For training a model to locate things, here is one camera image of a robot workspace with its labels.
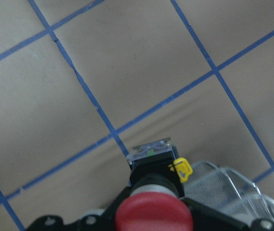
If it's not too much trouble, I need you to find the wire mesh basket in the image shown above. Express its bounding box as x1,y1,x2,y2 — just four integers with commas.
183,161,274,225

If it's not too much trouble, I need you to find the red emergency stop button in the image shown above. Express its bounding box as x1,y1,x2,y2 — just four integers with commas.
115,138,194,231

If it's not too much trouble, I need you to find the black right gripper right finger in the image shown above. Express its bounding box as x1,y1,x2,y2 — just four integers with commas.
180,195,274,231

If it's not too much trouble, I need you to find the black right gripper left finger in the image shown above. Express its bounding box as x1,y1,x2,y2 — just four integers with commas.
26,187,131,231

